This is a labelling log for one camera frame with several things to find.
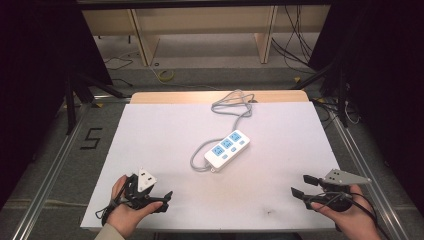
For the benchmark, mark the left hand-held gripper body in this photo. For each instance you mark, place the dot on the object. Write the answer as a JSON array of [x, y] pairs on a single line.
[[141, 186]]

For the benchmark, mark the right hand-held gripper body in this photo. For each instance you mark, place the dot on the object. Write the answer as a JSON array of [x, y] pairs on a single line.
[[336, 195]]

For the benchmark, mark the white power strip blue sockets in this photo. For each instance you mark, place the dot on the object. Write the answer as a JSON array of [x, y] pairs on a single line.
[[230, 151]]

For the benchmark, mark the person's right hand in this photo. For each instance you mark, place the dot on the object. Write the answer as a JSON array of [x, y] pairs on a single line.
[[350, 221]]

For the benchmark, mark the person's left hand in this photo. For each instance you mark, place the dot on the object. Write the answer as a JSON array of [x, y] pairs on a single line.
[[125, 216]]

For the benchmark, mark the white table cover sheet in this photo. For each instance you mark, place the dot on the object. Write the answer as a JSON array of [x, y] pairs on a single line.
[[160, 140]]

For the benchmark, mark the black stand legs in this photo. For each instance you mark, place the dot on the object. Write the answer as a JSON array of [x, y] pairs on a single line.
[[71, 100], [341, 96]]

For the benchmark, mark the wooden table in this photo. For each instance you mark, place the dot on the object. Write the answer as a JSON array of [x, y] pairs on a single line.
[[186, 97]]

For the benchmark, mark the black curtain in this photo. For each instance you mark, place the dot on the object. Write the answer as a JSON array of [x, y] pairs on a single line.
[[390, 83], [36, 83]]

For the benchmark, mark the wooden shelf unit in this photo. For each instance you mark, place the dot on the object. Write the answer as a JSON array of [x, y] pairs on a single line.
[[206, 20]]

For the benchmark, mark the aluminium floor rail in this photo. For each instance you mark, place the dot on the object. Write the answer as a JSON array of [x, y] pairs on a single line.
[[50, 173], [363, 166]]

